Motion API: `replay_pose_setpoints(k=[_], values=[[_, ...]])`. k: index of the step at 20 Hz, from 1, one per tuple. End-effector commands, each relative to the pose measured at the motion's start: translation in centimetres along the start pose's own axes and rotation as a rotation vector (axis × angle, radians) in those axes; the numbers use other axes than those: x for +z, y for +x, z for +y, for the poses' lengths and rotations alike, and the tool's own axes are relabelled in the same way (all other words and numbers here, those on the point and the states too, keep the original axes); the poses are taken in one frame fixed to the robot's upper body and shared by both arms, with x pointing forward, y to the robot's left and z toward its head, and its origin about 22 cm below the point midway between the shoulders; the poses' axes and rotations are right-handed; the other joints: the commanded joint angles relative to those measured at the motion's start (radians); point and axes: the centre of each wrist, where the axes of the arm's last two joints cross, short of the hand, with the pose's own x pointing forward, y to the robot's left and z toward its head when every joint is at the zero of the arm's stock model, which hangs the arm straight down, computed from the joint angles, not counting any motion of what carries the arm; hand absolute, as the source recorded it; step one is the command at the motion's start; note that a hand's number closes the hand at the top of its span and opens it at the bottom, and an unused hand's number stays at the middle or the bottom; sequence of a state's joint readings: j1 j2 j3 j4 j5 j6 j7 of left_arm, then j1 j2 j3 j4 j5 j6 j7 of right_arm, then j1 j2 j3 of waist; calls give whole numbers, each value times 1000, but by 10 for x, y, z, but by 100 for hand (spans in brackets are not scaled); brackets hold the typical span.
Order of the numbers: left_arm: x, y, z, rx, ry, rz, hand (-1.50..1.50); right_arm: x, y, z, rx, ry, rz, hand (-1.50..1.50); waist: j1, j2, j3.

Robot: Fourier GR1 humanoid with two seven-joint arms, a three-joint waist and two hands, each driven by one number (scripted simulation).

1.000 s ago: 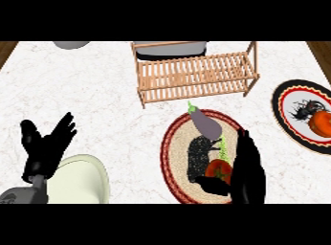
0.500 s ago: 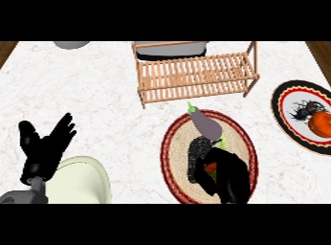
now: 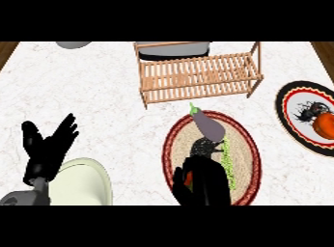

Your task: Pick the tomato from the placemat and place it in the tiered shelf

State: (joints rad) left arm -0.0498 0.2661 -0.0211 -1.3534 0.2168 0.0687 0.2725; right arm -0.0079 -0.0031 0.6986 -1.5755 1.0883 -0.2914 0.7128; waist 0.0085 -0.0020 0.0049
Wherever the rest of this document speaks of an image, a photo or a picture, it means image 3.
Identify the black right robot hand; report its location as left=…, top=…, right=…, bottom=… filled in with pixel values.
left=171, top=155, right=233, bottom=206

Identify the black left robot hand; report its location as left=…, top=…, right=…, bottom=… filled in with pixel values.
left=21, top=112, right=80, bottom=188

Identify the round woven red-rimmed placemat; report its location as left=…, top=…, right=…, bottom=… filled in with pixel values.
left=159, top=109, right=264, bottom=206

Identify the oval black red-rimmed placemat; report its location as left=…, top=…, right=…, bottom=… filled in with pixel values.
left=273, top=80, right=334, bottom=158

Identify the orange-red tomato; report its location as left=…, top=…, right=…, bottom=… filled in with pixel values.
left=311, top=112, right=334, bottom=141

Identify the wooden tiered shelf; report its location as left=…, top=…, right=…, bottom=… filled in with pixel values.
left=133, top=41, right=266, bottom=111

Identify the pale green bowl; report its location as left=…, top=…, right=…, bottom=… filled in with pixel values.
left=47, top=156, right=114, bottom=206

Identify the purple eggplant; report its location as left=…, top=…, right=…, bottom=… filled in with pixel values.
left=188, top=102, right=227, bottom=143

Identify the grey round object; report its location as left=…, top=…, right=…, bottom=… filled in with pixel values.
left=55, top=41, right=95, bottom=50

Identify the grey and black pot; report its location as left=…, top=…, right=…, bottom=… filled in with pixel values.
left=136, top=41, right=214, bottom=62

